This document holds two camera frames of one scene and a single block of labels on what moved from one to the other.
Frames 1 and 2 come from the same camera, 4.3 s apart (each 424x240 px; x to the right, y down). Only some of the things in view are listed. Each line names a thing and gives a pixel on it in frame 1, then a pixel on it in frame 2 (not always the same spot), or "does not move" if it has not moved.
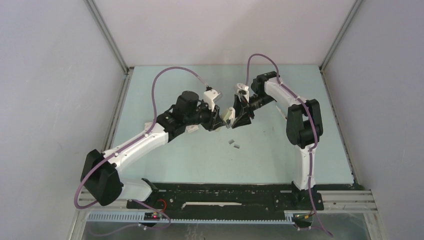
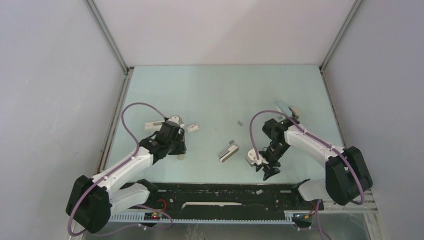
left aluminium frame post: (104, 29) does not move
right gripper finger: (243, 114) to (269, 172)
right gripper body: (258, 100) to (274, 152)
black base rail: (186, 201) does not move
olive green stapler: (231, 115) to (228, 153)
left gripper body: (205, 116) to (177, 146)
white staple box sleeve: (192, 128) does not move
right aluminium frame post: (340, 35) does not move
